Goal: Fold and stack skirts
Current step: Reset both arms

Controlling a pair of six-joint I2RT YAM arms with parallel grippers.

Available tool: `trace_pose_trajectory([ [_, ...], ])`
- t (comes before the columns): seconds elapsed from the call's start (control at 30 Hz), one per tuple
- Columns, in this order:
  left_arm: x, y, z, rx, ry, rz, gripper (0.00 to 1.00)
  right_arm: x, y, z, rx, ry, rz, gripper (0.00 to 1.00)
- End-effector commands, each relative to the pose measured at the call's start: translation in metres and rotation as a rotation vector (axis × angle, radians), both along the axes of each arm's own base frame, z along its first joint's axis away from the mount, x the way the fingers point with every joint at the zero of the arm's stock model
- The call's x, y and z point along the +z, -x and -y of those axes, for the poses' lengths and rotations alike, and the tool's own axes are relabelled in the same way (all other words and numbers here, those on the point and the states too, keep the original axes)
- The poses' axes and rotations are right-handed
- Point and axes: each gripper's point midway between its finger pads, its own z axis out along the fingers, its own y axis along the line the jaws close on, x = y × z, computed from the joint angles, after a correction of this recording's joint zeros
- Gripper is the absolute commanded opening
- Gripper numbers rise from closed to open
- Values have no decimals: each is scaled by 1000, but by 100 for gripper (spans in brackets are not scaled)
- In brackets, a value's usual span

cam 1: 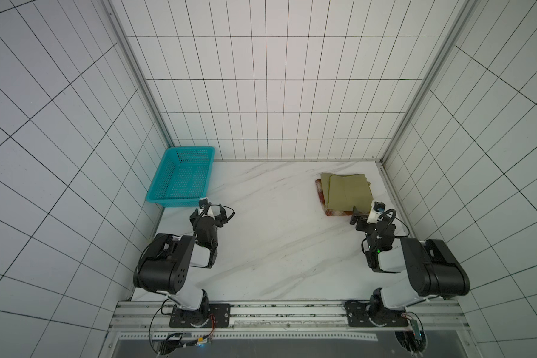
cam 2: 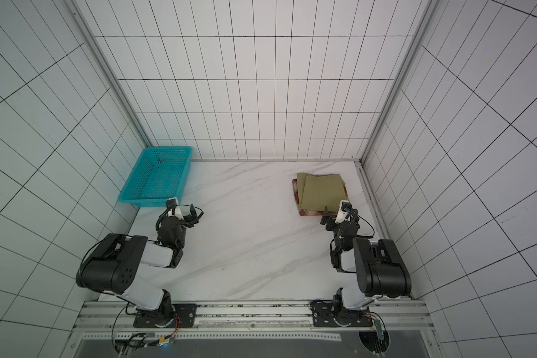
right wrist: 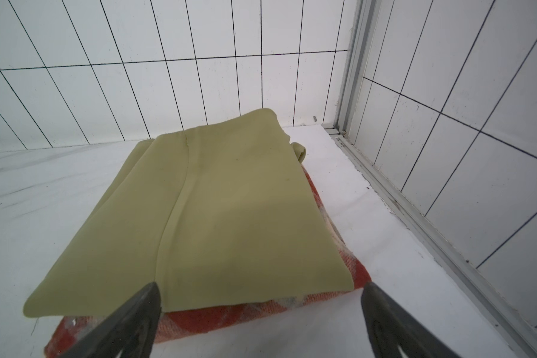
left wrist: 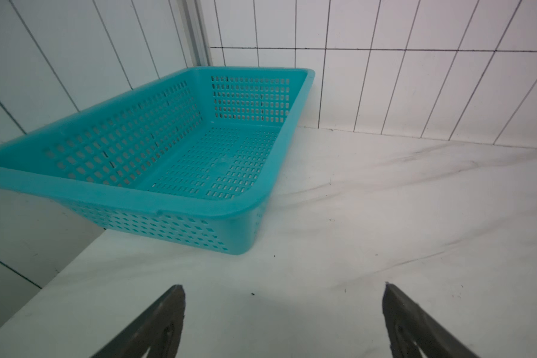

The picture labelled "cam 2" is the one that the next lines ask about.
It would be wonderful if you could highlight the red plaid skirt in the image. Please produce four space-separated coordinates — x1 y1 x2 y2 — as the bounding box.
292 178 325 216

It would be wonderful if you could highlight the olive green skirt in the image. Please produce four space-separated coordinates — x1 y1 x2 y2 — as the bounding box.
297 173 348 211

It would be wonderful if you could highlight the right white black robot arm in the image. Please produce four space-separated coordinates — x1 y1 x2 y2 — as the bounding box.
321 213 412 327

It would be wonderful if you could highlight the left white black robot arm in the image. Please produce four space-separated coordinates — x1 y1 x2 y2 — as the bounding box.
76 198 204 328

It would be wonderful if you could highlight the teal plastic basket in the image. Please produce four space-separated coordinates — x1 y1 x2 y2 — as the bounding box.
119 146 192 207

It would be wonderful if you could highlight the right electronics wiring board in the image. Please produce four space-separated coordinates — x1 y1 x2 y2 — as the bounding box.
358 312 390 357

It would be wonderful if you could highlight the electronics wiring board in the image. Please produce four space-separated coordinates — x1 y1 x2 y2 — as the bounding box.
111 313 181 357
358 312 390 357

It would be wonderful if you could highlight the left electronics wiring board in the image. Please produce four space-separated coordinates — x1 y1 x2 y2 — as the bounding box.
111 313 181 357

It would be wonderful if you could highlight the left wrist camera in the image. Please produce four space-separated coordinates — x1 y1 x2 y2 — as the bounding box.
165 198 183 220

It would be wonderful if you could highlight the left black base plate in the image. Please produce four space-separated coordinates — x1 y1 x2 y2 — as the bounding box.
133 304 197 329

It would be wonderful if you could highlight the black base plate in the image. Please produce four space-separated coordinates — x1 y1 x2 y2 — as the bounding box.
133 304 197 329
309 300 373 328

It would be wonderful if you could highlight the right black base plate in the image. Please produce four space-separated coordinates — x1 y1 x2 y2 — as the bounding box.
309 300 373 328

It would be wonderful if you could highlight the aluminium mounting rail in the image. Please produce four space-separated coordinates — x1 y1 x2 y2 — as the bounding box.
73 299 435 337

